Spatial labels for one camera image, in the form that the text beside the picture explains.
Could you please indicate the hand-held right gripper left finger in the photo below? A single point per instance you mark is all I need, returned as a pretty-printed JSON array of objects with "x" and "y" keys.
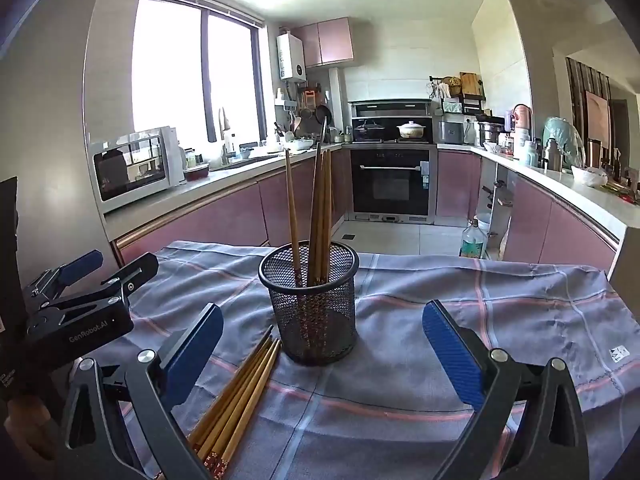
[{"x": 195, "y": 355}]

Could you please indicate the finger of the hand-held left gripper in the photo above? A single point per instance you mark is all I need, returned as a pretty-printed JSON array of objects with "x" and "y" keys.
[
  {"x": 82, "y": 263},
  {"x": 137, "y": 271}
]

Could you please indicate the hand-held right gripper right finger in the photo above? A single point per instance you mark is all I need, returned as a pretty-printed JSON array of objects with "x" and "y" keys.
[{"x": 450, "y": 355}]

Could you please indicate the bundle of wooden chopsticks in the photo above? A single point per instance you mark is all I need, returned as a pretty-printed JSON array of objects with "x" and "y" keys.
[{"x": 235, "y": 400}]

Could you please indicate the black mesh pen holder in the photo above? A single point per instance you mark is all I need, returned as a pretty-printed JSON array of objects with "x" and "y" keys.
[{"x": 320, "y": 320}]

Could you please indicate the person's left hand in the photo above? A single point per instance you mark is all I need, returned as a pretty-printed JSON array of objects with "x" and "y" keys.
[{"x": 27, "y": 425}]

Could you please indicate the blue plaid tablecloth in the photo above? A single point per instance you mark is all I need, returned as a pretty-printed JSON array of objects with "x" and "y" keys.
[{"x": 400, "y": 285}]

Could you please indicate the white microwave oven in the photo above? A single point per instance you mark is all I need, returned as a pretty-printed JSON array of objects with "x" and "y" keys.
[{"x": 135, "y": 170}]

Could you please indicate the pink base cabinets with sink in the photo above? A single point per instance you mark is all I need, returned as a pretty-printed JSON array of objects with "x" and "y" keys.
[{"x": 225, "y": 210}]

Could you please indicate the large water bottle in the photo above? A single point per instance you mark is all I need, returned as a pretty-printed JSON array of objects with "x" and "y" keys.
[{"x": 472, "y": 245}]

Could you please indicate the red bowl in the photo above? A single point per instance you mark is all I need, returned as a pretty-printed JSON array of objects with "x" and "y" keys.
[{"x": 196, "y": 171}]

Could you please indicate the sink faucet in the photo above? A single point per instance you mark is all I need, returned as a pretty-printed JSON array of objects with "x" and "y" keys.
[{"x": 225, "y": 130}]

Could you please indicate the pink base cabinets long counter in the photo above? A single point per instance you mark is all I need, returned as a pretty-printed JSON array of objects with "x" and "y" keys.
[{"x": 550, "y": 220}]

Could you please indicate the black built-in oven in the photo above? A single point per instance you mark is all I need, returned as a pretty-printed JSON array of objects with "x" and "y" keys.
[{"x": 390, "y": 180}]

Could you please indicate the kitchen window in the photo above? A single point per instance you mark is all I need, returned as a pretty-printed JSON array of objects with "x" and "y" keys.
[{"x": 170, "y": 70}]

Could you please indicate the white dish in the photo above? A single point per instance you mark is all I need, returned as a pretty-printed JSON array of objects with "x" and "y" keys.
[{"x": 300, "y": 144}]

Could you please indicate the steel thermos flask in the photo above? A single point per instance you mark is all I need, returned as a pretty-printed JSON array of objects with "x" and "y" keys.
[{"x": 552, "y": 155}]

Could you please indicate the steel steamer pot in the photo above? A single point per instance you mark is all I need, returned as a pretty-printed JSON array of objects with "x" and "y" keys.
[{"x": 490, "y": 132}]

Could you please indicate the white bowl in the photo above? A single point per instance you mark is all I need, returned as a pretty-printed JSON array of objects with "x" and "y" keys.
[{"x": 589, "y": 176}]

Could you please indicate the white casserole pot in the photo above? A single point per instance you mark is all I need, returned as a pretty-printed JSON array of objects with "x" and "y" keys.
[{"x": 412, "y": 130}]

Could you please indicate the black cooking pot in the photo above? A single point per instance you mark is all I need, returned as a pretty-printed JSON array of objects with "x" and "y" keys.
[{"x": 369, "y": 129}]

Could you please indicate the fan in green plastic cover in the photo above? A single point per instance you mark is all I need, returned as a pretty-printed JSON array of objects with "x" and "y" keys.
[{"x": 562, "y": 140}]

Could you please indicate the black frying pan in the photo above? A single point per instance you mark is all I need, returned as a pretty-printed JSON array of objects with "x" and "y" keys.
[{"x": 323, "y": 113}]

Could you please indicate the pink kettle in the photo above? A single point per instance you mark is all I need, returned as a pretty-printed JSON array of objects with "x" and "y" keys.
[{"x": 521, "y": 116}]

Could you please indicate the steel range hood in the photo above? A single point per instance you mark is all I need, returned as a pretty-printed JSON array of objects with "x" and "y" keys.
[{"x": 390, "y": 107}]

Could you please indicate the white water heater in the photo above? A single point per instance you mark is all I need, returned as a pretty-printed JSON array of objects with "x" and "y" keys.
[{"x": 291, "y": 57}]

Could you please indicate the wooden cutting board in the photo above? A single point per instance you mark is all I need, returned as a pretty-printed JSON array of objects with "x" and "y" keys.
[{"x": 469, "y": 82}]

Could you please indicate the black wall rack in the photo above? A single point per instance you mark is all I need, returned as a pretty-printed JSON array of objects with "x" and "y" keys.
[{"x": 465, "y": 102}]

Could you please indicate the pink wall cabinet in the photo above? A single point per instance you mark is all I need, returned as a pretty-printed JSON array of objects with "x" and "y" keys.
[{"x": 327, "y": 42}]

